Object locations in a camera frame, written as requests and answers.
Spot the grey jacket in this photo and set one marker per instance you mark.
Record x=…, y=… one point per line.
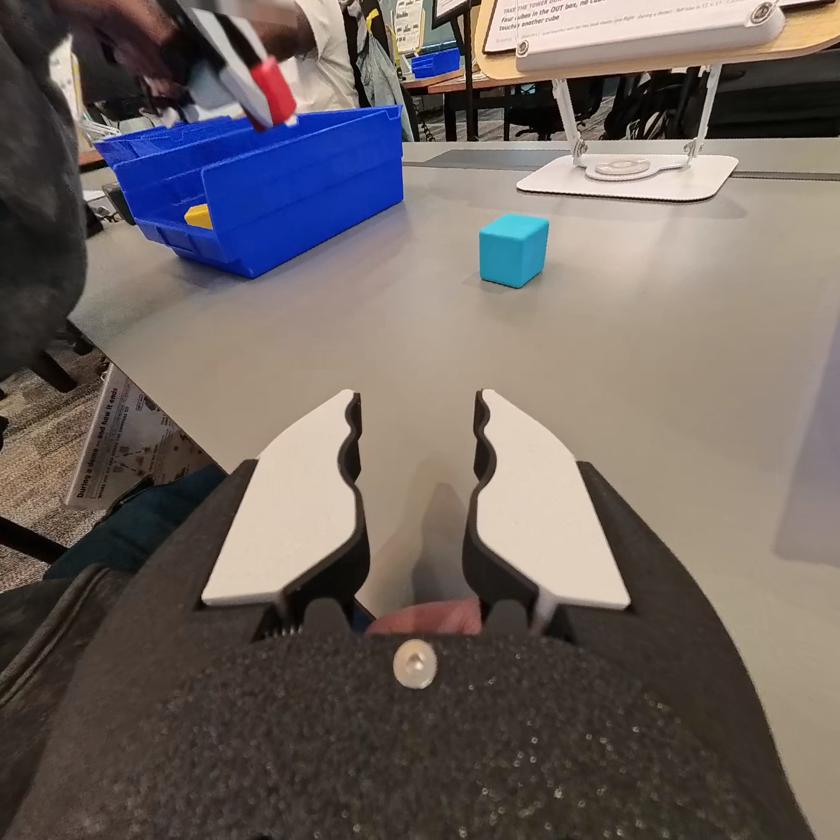
x=384, y=72

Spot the person's blue jeans leg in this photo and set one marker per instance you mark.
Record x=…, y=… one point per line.
x=144, y=525

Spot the person's left forearm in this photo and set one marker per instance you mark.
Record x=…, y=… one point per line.
x=33, y=197

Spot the person's left hand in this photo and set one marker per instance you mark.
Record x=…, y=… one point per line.
x=111, y=33

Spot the grey desk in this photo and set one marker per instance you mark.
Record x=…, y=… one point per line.
x=525, y=341

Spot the printed instruction sheet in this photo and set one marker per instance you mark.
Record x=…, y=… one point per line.
x=590, y=23

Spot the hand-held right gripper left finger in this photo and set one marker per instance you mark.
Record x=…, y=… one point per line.
x=289, y=518

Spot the brown table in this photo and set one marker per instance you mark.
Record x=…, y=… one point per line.
x=453, y=82

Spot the printed instruction poster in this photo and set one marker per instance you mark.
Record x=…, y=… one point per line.
x=131, y=446

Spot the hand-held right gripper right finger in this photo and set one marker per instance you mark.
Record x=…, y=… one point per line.
x=544, y=518

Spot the blue plastic bin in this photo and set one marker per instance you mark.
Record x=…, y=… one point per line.
x=144, y=141
x=436, y=64
x=315, y=190

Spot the wooden document stand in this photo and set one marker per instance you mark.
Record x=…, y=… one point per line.
x=656, y=177

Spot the black device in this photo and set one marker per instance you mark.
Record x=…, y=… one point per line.
x=118, y=203

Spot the red cube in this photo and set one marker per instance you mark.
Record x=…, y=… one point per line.
x=275, y=88

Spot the cyan cube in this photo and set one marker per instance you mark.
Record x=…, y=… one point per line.
x=512, y=253

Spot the yellow cube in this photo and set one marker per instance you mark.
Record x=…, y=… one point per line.
x=200, y=216

